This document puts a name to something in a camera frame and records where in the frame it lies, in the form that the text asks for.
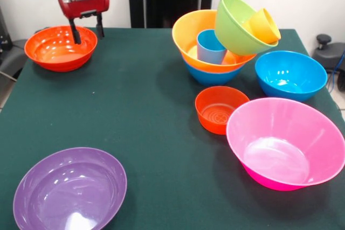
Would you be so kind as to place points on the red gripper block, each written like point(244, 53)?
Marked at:
point(83, 5)

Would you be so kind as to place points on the large red-orange bowl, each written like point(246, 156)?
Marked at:
point(62, 57)

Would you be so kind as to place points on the large orange bowl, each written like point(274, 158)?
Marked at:
point(186, 38)

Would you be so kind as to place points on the blue cup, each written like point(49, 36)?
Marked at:
point(210, 52)

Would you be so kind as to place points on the blue cone-shaped bowl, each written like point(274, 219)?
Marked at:
point(213, 77)

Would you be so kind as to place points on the green bowl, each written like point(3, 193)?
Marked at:
point(231, 30)

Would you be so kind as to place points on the orange cup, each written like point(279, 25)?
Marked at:
point(265, 26)
point(246, 26)

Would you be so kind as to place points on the black equipment box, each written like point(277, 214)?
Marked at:
point(4, 30)

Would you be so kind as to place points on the dark green table cloth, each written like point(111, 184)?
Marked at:
point(81, 119)

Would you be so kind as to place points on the small red bowl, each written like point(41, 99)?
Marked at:
point(213, 122)

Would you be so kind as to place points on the purple bowl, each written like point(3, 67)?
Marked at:
point(70, 192)

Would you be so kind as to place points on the blue round bowl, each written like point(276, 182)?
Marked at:
point(291, 84)

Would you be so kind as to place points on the pink bowl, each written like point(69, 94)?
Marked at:
point(277, 154)

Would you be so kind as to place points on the black pedestal foot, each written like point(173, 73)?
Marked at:
point(328, 55)
point(10, 55)

